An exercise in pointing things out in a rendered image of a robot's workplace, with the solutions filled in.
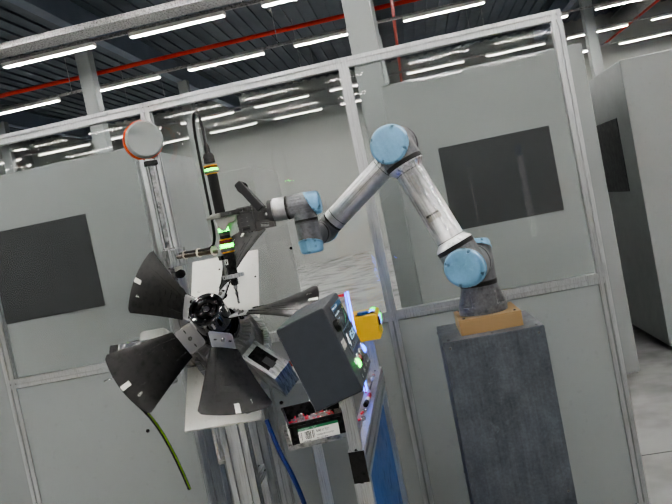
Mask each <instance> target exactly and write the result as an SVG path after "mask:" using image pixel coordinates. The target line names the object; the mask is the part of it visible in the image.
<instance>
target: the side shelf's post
mask: <svg viewBox="0 0 672 504"><path fill-rule="evenodd" d="M263 390H264V391H265V393H266V394H267V395H268V397H269V398H270V399H271V401H272V405H271V406H270V407H267V408H264V409H263V410H264V415H265V420H267V419H269V422H270V424H271V427H272V429H273V432H274V434H275V436H276V439H277V441H278V443H279V446H280V448H281V450H282V452H283V454H284V456H285V451H284V446H283V442H282V437H281V432H280V427H279V422H278V417H277V413H276V408H275V403H274V398H273V393H272V388H268V389H263ZM268 434H269V431H268ZM269 439H270V444H271V449H272V453H273V458H274V463H275V468H276V473H277V478H278V482H279V487H280V492H281V497H282V502H283V504H295V500H294V495H293V490H292V485H291V480H290V475H289V473H288V471H287V470H286V468H285V466H284V464H283V462H282V461H281V459H280V457H279V455H278V452H277V450H276V448H275V446H274V443H273V441H272V439H271V436H270V434H269ZM285 458H286V456H285Z"/></svg>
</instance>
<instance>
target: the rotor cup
mask: <svg viewBox="0 0 672 504"><path fill-rule="evenodd" d="M205 306H208V307H209V311H207V312H204V311H203V308H204V307H205ZM225 306H226V308H227V309H228V312H227V310H226V309H225ZM233 313H235V311H233V310H232V309H230V308H228V307H227V305H226V304H225V302H224V301H223V299H222V298H221V297H220V296H219V295H217V294H214V293H206V294H202V295H200V296H198V297H197V298H196V299H195V300H194V301H193V302H192V303H191V305H190V307H189V310H188V315H189V319H190V321H191V322H192V323H193V324H194V326H195V327H196V329H197V331H198V332H199V333H200V335H201V336H202V337H203V338H204V340H205V341H206V343H205V344H204V345H206V346H208V347H211V346H210V344H209V341H208V338H207V335H206V333H208V332H209V331H215V332H224V333H230V334H232V336H233V339H234V338H235V337H236V336H237V334H238V332H239V329H240V319H239V317H238V318H233V319H228V318H229V316H230V315H232V314H233ZM212 324H213V325H214V326H215V328H216V329H215V330H214V329H213V327H212V326H211V325H212Z"/></svg>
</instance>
